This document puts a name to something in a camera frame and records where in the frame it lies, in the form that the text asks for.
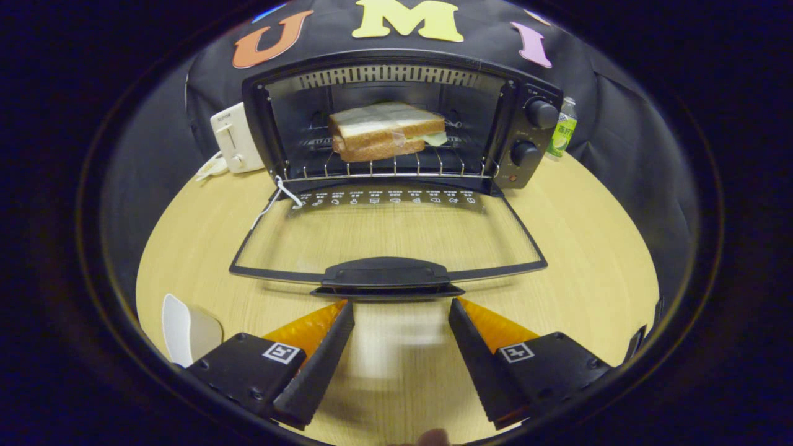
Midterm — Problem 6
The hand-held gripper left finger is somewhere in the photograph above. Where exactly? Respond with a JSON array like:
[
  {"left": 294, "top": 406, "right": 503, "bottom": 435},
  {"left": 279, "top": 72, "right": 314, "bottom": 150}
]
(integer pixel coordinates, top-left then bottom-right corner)
[{"left": 185, "top": 300, "right": 355, "bottom": 430}]

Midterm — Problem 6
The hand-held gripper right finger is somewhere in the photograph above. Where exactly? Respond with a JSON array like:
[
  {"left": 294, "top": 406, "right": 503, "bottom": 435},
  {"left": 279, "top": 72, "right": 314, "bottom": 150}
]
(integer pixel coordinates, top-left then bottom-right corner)
[{"left": 449, "top": 297, "right": 615, "bottom": 430}]

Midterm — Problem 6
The black toaster oven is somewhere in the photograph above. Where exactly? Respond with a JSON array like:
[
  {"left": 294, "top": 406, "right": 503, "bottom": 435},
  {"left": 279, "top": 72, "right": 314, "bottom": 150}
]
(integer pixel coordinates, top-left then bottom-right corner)
[{"left": 228, "top": 48, "right": 564, "bottom": 302}]

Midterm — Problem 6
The sandwich with lettuce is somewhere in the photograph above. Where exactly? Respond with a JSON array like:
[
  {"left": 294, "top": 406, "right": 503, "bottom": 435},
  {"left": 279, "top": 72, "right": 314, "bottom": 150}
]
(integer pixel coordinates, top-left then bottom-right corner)
[{"left": 327, "top": 102, "right": 448, "bottom": 163}]

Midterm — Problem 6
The white pop-up toaster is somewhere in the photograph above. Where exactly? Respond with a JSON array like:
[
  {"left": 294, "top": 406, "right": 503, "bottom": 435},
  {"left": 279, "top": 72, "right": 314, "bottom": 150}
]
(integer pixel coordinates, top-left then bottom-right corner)
[{"left": 209, "top": 102, "right": 266, "bottom": 174}]

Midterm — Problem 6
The white plate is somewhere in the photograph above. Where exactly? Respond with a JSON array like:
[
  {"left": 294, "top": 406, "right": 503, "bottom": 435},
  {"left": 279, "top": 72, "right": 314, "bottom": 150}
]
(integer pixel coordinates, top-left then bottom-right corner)
[{"left": 162, "top": 293, "right": 224, "bottom": 367}]

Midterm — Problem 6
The green label plastic bottle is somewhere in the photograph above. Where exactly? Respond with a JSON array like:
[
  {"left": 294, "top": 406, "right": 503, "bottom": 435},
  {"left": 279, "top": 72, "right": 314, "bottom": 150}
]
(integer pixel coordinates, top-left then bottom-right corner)
[{"left": 545, "top": 96, "right": 578, "bottom": 160}]

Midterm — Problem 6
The black backdrop cloth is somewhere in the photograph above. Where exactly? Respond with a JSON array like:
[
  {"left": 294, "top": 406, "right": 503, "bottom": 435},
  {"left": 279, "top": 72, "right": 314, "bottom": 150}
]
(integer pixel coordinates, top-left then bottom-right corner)
[{"left": 99, "top": 0, "right": 701, "bottom": 298}]

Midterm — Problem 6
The white string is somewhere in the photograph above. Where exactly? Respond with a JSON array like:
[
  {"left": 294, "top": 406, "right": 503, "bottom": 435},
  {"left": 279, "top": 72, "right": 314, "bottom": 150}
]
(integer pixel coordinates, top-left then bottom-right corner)
[{"left": 251, "top": 175, "right": 304, "bottom": 230}]

